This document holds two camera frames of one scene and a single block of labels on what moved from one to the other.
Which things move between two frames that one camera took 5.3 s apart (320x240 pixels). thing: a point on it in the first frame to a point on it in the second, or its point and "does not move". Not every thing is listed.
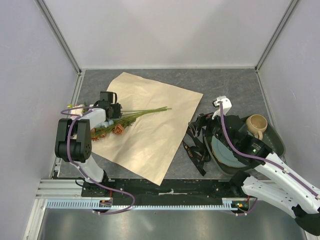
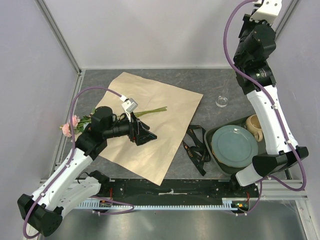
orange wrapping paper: x=160 y=113 does not move
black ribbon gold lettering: x=197 y=153 does not move
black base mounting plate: x=171 y=192 does not move
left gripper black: x=117 y=107 to x=139 y=132
